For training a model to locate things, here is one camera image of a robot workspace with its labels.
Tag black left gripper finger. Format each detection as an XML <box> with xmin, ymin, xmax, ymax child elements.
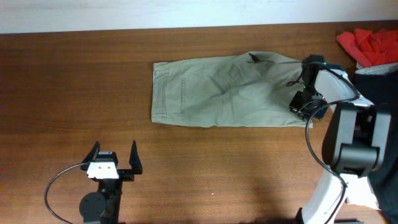
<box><xmin>80</xmin><ymin>141</ymin><xmax>100</xmax><ymax>170</ymax></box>
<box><xmin>129</xmin><ymin>140</ymin><xmax>142</xmax><ymax>174</ymax></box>

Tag khaki green shorts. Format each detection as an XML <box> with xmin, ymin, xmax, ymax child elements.
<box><xmin>151</xmin><ymin>52</ymin><xmax>305</xmax><ymax>128</ymax></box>

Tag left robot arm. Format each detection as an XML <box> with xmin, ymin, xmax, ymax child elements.
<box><xmin>79</xmin><ymin>141</ymin><xmax>143</xmax><ymax>224</ymax></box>

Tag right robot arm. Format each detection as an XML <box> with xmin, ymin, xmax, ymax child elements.
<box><xmin>291</xmin><ymin>62</ymin><xmax>391</xmax><ymax>223</ymax></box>

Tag dark navy garment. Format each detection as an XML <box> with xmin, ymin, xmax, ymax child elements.
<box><xmin>354</xmin><ymin>70</ymin><xmax>398</xmax><ymax>224</ymax></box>

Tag red cloth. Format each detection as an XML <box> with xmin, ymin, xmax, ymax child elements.
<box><xmin>336</xmin><ymin>29</ymin><xmax>397</xmax><ymax>67</ymax></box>

